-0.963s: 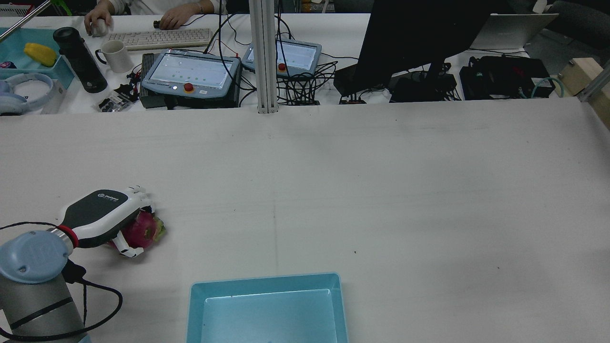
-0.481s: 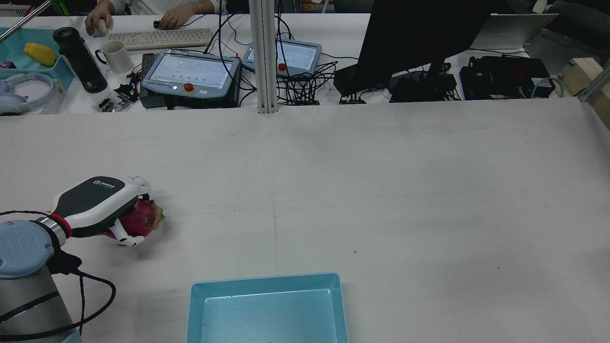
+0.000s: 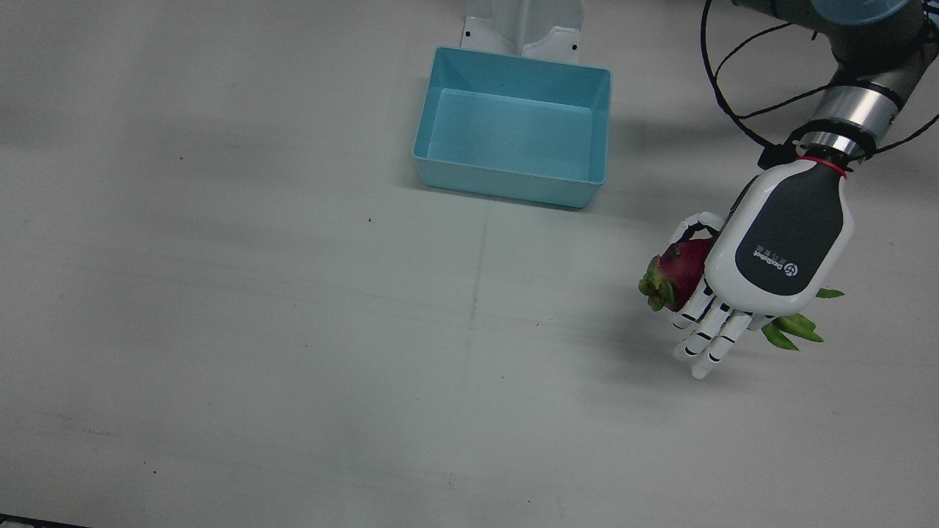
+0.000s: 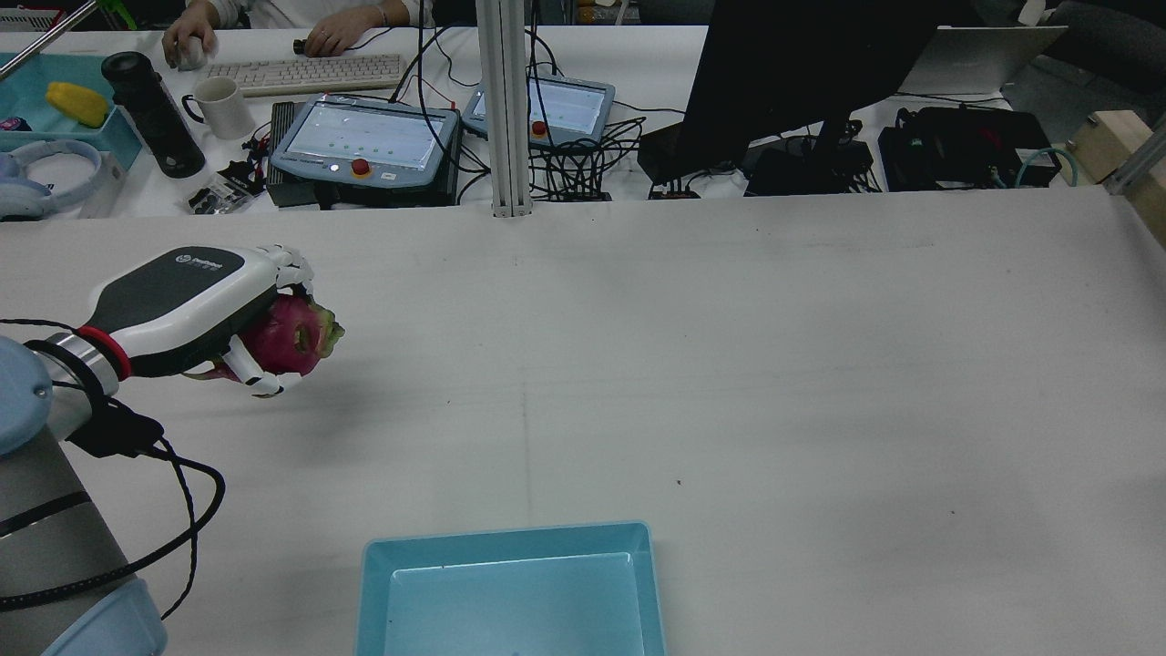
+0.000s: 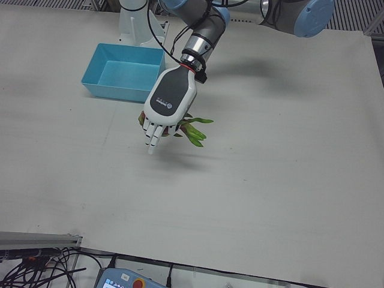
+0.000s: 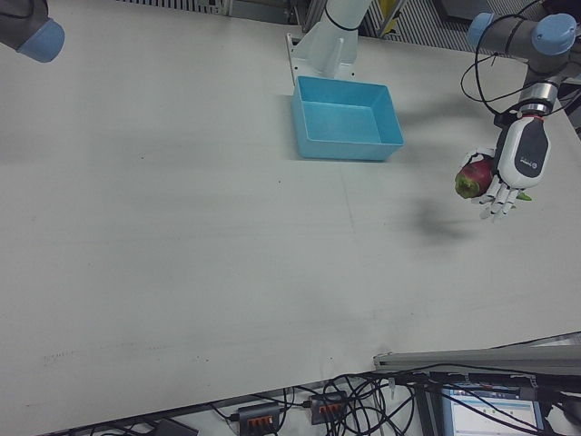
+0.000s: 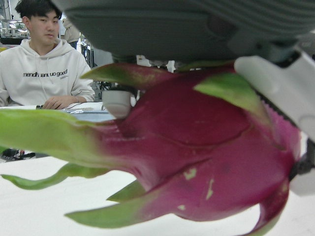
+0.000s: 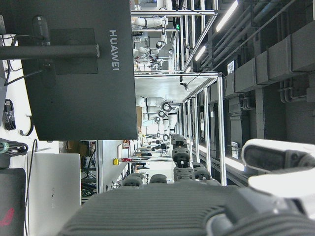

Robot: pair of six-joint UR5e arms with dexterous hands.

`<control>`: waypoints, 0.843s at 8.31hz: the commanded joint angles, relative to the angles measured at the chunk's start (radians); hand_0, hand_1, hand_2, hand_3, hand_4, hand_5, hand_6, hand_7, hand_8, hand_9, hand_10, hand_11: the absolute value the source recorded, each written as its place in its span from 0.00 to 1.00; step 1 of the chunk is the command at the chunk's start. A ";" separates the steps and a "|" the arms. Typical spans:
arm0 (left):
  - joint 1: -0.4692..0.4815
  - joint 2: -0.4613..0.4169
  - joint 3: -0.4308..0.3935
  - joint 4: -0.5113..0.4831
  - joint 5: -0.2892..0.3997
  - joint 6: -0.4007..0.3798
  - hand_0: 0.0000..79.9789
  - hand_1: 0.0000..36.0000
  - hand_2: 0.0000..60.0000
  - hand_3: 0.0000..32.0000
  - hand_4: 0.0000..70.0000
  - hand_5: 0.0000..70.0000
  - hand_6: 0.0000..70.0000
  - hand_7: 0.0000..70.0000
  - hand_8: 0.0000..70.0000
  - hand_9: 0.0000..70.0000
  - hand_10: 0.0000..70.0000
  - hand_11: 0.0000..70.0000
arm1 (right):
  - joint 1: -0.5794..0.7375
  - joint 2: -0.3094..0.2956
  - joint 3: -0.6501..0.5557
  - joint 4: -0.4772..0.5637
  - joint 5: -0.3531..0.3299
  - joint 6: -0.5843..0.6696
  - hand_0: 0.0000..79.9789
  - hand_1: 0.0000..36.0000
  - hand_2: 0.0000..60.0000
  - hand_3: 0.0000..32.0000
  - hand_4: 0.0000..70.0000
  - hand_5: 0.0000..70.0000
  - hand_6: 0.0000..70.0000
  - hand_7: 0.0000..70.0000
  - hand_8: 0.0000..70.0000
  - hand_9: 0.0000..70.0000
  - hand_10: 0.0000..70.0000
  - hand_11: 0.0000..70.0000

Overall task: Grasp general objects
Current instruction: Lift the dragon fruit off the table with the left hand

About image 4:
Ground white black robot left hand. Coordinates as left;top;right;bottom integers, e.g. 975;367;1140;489
80;244;315;399

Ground pink dragon fruit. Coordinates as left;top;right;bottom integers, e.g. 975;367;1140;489
182;292;345;384

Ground clear bag of black parts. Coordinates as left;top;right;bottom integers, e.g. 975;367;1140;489
187;171;258;216

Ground black thermos bottle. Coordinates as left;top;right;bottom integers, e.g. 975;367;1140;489
101;51;207;179

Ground pale blue headphones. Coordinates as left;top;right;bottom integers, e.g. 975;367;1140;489
0;138;104;220

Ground white ceramic mug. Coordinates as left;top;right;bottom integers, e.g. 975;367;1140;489
181;77;257;140

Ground yellow toy fruit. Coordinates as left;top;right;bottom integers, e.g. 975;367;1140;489
46;82;111;128

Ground large blue-grey teach pendant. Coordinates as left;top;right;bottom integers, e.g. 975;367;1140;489
270;93;461;190

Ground beige computer keyboard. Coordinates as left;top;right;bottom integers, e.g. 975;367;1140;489
196;54;407;97

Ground teal storage bin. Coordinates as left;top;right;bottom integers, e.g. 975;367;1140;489
0;52;145;171

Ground silver metal rod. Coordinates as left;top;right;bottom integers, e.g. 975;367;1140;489
0;0;99;81

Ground person in white sweater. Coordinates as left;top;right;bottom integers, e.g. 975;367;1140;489
161;0;443;69

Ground small blue-grey teach pendant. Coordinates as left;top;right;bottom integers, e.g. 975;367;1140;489
462;75;617;147

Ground light blue plastic tray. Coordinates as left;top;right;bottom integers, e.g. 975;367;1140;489
355;520;667;656

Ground small black box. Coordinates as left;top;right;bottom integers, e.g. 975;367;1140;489
637;123;695;188

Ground black computer monitor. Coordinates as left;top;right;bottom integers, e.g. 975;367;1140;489
679;0;939;197

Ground black electronics case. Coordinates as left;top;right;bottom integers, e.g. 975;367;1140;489
879;107;1062;191

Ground silver laptop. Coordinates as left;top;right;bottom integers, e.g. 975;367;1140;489
897;26;1069;97

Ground wooden box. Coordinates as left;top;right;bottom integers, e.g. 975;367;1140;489
1066;110;1166;247

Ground black office chair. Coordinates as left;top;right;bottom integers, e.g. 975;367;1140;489
1046;0;1166;92

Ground diagonal aluminium profile bar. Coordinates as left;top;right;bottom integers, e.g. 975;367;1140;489
1104;123;1166;195

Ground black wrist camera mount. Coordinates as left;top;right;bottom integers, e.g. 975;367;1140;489
66;399;167;459

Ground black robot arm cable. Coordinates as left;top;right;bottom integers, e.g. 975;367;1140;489
0;319;227;620

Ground aluminium profile post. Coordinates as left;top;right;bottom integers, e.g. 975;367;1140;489
475;0;535;218

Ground black cable bundle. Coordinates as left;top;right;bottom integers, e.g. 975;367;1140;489
528;117;649;200

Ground teal cable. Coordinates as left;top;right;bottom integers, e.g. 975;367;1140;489
1016;148;1080;190

